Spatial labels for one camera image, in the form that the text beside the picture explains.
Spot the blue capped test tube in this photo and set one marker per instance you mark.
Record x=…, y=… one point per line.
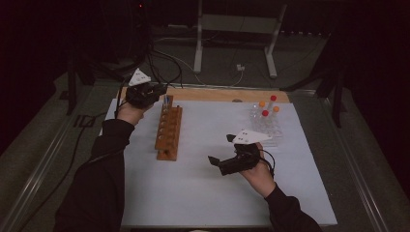
x=166, y=100

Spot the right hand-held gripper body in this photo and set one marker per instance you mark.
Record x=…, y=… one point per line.
x=243, y=159

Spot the person's right hand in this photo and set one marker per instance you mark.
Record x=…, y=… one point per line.
x=261, y=179

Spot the clear plastic test tube rack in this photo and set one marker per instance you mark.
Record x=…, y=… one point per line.
x=269, y=127

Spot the white table mat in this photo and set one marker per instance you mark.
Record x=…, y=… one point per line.
x=199, y=193

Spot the metal floor rail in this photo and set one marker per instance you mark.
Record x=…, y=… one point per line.
x=353, y=161
x=38, y=174

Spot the person's left hand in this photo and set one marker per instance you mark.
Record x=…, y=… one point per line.
x=129, y=113

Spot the grey metal stand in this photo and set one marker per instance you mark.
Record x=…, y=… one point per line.
x=238, y=23

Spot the black tripod stand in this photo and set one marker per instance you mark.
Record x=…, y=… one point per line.
x=71, y=93
x=337, y=103

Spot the wooden test tube rack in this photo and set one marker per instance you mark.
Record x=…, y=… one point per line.
x=169, y=135

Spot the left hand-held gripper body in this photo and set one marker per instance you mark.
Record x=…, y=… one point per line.
x=141, y=93

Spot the white plug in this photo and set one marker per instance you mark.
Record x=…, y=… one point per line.
x=240, y=67

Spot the orange capped test tube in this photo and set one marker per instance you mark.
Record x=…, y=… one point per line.
x=262, y=104
x=276, y=109

